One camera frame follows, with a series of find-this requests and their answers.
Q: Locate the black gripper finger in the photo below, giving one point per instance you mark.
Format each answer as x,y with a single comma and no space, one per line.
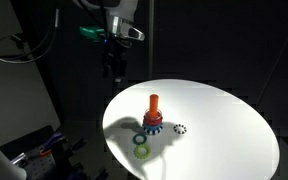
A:
106,68
118,79

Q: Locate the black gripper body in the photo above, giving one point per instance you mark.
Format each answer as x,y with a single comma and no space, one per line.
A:
116,55

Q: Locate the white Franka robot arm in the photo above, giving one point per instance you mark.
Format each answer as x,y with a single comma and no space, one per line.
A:
124,8

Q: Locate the grey vertical pole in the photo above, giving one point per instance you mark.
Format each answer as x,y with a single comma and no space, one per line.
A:
151,40

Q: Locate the blue gear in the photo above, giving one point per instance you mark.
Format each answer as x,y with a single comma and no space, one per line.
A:
152,132

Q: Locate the dark perforated breadboard plate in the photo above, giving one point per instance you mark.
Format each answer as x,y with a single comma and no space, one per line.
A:
40,166

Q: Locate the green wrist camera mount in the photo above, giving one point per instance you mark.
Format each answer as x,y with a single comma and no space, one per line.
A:
91,32

